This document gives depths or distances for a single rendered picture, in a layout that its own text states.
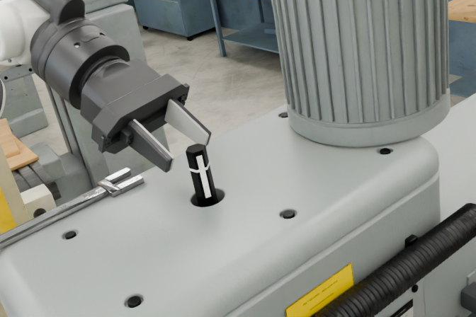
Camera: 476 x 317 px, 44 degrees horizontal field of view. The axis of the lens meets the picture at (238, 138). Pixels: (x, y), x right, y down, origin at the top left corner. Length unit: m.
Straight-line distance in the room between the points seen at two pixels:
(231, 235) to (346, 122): 0.19
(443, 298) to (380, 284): 0.23
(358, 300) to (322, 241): 0.07
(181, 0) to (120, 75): 7.30
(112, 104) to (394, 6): 0.30
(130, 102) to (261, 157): 0.17
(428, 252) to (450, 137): 0.34
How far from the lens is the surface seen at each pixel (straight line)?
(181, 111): 0.63
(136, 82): 0.64
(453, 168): 0.89
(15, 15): 0.71
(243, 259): 0.53
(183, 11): 7.97
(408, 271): 0.64
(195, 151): 0.59
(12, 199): 2.46
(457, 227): 0.70
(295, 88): 0.69
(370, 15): 0.62
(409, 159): 0.65
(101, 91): 0.62
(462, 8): 4.76
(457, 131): 0.99
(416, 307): 0.77
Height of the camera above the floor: 2.21
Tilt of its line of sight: 26 degrees down
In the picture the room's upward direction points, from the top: 11 degrees counter-clockwise
